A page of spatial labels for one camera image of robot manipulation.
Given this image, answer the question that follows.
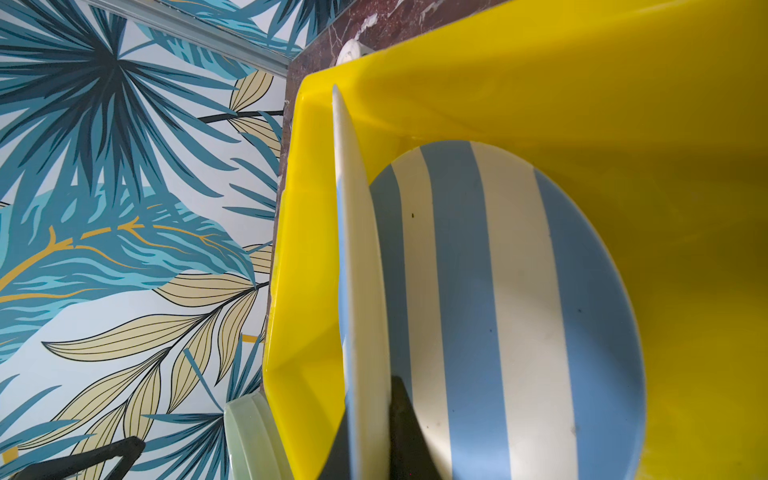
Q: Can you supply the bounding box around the yellow plastic bin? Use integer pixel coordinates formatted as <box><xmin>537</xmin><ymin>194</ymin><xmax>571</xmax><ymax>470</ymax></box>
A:
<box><xmin>264</xmin><ymin>1</ymin><xmax>767</xmax><ymax>479</ymax></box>

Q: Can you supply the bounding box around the left aluminium corner post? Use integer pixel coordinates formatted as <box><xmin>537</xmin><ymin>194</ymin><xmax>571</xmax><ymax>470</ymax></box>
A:
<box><xmin>90</xmin><ymin>1</ymin><xmax>290</xmax><ymax>80</ymax></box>

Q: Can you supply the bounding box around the small white jar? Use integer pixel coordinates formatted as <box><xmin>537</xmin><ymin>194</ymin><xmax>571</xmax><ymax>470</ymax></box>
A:
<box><xmin>335</xmin><ymin>39</ymin><xmax>375</xmax><ymax>66</ymax></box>

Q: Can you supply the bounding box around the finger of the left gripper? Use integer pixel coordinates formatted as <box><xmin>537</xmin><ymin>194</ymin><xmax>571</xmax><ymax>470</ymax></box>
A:
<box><xmin>13</xmin><ymin>436</ymin><xmax>146</xmax><ymax>480</ymax></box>

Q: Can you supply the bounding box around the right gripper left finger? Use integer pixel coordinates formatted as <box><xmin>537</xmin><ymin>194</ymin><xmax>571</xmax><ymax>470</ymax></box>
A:
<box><xmin>318</xmin><ymin>413</ymin><xmax>351</xmax><ymax>480</ymax></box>

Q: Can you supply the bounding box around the light green bowl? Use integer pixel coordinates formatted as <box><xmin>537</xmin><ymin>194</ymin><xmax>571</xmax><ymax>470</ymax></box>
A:
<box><xmin>224</xmin><ymin>391</ymin><xmax>294</xmax><ymax>480</ymax></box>

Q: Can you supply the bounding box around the blue white striped plate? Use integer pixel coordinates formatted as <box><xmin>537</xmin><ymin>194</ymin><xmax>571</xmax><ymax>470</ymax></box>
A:
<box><xmin>371</xmin><ymin>141</ymin><xmax>646</xmax><ymax>479</ymax></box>

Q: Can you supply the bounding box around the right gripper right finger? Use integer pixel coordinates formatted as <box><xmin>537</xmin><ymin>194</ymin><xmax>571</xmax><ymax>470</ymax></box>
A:
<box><xmin>389</xmin><ymin>376</ymin><xmax>441</xmax><ymax>480</ymax></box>

